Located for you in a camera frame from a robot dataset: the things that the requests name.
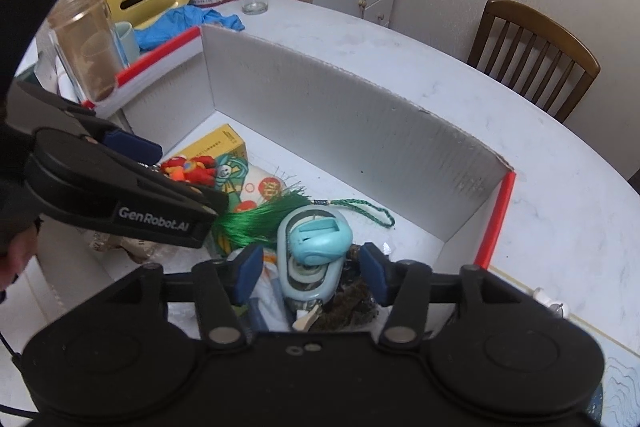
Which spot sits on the brown wooden slatted chair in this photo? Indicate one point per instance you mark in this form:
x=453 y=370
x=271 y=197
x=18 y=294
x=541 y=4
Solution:
x=525 y=14

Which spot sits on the pale blue mug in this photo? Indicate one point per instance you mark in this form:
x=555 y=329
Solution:
x=129 y=44

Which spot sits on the pale blue wave-patterned mat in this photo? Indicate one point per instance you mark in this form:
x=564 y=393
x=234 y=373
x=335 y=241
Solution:
x=620 y=387

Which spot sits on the blue rubber gloves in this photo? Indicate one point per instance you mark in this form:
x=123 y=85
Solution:
x=170 y=27

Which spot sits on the person's left hand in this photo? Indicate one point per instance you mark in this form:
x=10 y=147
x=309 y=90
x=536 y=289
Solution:
x=17 y=257

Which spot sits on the yellow cardboard packet box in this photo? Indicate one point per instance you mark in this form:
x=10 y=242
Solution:
x=225 y=144

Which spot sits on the tall clear plastic tumbler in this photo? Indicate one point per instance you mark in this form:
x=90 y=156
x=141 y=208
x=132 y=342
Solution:
x=85 y=37

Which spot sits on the white blue plastic packet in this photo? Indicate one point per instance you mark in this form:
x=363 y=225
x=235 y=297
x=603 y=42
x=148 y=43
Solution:
x=265 y=302

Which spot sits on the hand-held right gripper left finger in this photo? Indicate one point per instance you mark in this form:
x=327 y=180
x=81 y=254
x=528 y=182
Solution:
x=247 y=274

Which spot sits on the white cardboard box red edge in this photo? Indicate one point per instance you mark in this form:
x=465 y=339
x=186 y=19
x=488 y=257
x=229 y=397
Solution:
x=350 y=122

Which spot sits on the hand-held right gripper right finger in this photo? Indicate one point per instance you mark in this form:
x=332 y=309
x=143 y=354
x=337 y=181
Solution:
x=376 y=277

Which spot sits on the teal white tape dispenser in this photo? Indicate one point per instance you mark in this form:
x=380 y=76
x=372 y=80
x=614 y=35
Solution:
x=315 y=237

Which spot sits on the green sachet with tassel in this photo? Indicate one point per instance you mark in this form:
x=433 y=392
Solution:
x=260 y=192

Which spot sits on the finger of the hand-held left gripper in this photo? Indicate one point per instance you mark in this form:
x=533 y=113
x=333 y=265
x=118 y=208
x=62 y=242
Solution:
x=210 y=202
x=132 y=144

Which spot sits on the tan foil packet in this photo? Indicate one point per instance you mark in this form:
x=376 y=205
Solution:
x=120 y=247

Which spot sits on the dark dried plant bundle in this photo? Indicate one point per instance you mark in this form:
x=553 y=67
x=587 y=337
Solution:
x=355 y=307

